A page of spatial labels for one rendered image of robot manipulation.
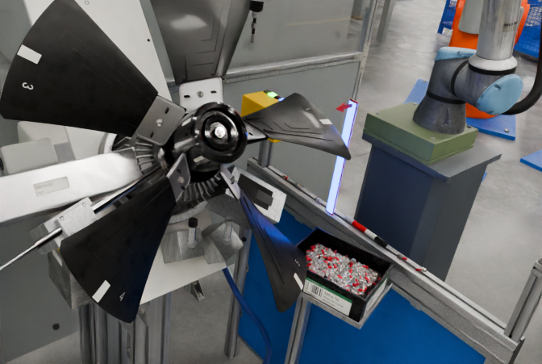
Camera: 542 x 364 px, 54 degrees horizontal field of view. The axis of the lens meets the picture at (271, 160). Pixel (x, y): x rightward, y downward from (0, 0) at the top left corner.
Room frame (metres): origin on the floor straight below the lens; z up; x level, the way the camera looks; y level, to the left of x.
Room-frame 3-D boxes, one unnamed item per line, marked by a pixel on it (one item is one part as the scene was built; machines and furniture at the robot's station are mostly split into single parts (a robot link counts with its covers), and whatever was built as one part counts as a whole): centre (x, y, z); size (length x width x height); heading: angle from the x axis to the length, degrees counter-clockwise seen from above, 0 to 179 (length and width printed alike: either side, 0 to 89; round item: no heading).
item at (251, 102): (1.45, 0.02, 1.02); 0.16 x 0.10 x 0.11; 45
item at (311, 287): (1.00, -0.19, 0.85); 0.22 x 0.17 x 0.07; 60
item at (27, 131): (1.26, 0.61, 0.92); 0.17 x 0.16 x 0.11; 45
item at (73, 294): (1.06, 0.46, 0.73); 0.15 x 0.09 x 0.22; 45
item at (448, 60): (1.49, -0.48, 1.23); 0.13 x 0.12 x 0.14; 27
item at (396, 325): (1.17, -0.26, 0.45); 0.82 x 0.02 x 0.66; 45
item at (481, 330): (1.17, -0.26, 0.82); 0.90 x 0.04 x 0.08; 45
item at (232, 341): (1.47, 0.04, 0.39); 0.04 x 0.04 x 0.78; 45
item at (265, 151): (1.45, 0.02, 0.92); 0.03 x 0.03 x 0.12; 45
